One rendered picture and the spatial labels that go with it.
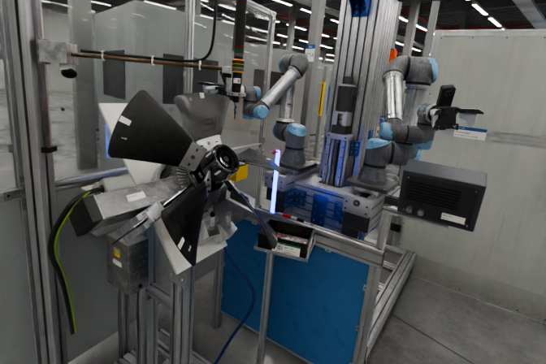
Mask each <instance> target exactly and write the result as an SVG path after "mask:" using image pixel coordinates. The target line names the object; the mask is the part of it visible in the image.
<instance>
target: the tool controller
mask: <svg viewBox="0 0 546 364"><path fill-rule="evenodd" d="M486 187H487V173H485V172H480V171H472V170H467V169H463V168H458V167H450V166H445V165H440V164H436V163H432V162H424V161H418V160H414V159H409V161H408V162H407V164H406V165H405V168H404V170H403V174H402V179H401V190H400V195H399V201H398V207H397V212H400V213H403V214H406V215H412V216H414V217H418V218H421V219H426V220H430V221H433V222H436V223H442V224H444V225H448V226H451V227H455V228H460V229H463V230H466V231H469V232H473V231H474V229H475V224H476V222H477V218H478V216H479V211H480V207H481V205H482V202H483V197H484V194H485V191H486Z"/></svg>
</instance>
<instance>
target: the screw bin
mask: <svg viewBox="0 0 546 364"><path fill-rule="evenodd" d="M266 223H267V224H269V225H270V226H271V227H272V228H273V230H274V232H280V233H284V234H289V235H292V236H299V237H302V238H306V239H309V240H308V243H307V244H304V243H300V242H296V241H293V240H286V239H282V238H279V237H277V241H278V243H277V246H276V247H275V249H272V248H271V245H270V243H269V241H268V239H267V236H266V234H265V232H264V231H263V229H261V230H260V231H259V232H258V247H259V248H263V249H269V250H273V251H276V252H280V253H283V254H289V255H292V256H296V257H300V258H306V257H307V254H308V253H309V250H310V246H311V245H312V242H313V235H314V231H315V228H312V227H305V226H301V225H296V224H293V223H285V222H282V221H278V220H274V219H269V220H268V221H267V222H266Z"/></svg>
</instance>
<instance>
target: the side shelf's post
mask: <svg viewBox="0 0 546 364"><path fill-rule="evenodd" d="M117 308H118V337H119V358H121V357H122V356H123V355H124V354H126V353H128V352H129V351H130V332H129V296H128V295H127V294H125V293H124V292H122V291H121V290H119V289H118V288H117Z"/></svg>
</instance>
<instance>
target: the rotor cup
mask: <svg viewBox="0 0 546 364"><path fill-rule="evenodd" d="M210 152H211V154H210V155H209V156H207V157H206V155H207V154H209V153H210ZM224 156H227V157H228V161H227V162H226V161H225V160H224V158H223V157H224ZM239 167H240V162H239V159H238V157H237V155H236V153H235V152H234V151H233V150H232V149H231V148H230V147H228V146H227V145H224V144H218V145H215V146H214V147H213V148H212V149H210V150H209V151H208V152H206V153H205V154H204V156H203V158H202V160H201V161H200V163H199V165H198V166H197V169H196V170H195V171H190V170H188V172H189V175H190V177H191V179H192V181H193V183H194V184H195V185H196V186H198V185H199V184H200V183H201V182H202V181H203V179H204V177H205V175H206V173H207V171H208V169H209V170H210V178H211V190H210V192H211V193H212V192H215V191H217V190H218V189H220V188H221V187H222V185H223V182H224V181H225V180H226V179H228V178H229V177H231V176H233V175H234V174H235V173H237V171H238V170H239ZM219 170H220V171H221V172H220V173H219V174H218V175H215V173H216V172H217V171H219Z"/></svg>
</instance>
